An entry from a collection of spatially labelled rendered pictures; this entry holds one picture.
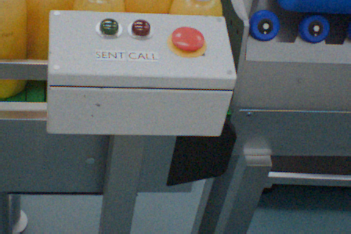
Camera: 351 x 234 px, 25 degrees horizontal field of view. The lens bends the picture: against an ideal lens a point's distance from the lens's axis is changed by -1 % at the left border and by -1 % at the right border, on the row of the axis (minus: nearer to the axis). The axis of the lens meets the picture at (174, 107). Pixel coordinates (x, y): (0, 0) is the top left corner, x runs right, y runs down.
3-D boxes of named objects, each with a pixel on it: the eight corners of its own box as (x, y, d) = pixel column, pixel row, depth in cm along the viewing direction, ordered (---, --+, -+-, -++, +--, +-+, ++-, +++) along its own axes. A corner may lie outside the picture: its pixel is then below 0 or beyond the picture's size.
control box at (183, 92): (221, 137, 91) (238, 76, 84) (46, 135, 88) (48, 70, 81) (210, 75, 98) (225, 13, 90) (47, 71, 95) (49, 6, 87)
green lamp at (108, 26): (119, 37, 86) (120, 29, 85) (99, 36, 85) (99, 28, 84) (118, 23, 87) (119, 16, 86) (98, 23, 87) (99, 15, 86)
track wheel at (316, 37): (332, 13, 112) (327, 12, 114) (302, 12, 111) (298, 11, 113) (330, 45, 112) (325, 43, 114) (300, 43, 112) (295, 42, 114)
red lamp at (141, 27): (150, 38, 86) (152, 30, 85) (131, 37, 86) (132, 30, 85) (150, 24, 88) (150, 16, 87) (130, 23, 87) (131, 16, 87)
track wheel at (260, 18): (282, 11, 110) (278, 10, 112) (251, 9, 110) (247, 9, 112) (280, 42, 111) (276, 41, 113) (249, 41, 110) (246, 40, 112)
